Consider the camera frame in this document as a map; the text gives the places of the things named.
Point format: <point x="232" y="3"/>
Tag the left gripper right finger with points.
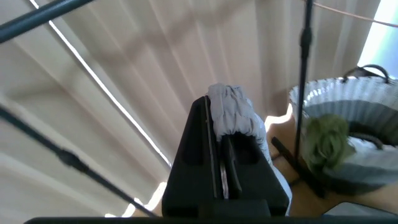
<point x="258" y="189"/>

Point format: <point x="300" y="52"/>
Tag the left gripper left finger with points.
<point x="189" y="189"/>

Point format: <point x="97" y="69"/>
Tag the pale grey shorts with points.
<point x="233" y="109"/>

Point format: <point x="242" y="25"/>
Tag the white laundry basket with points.
<point x="357" y="90"/>

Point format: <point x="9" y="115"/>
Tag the pink clothes hanger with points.
<point x="357" y="14"/>

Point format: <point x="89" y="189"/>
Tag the black clothes rack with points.
<point x="31" y="20"/>

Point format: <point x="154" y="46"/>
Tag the green garment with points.
<point x="326" y="140"/>

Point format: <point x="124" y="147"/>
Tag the beige curtain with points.
<point x="186" y="56"/>

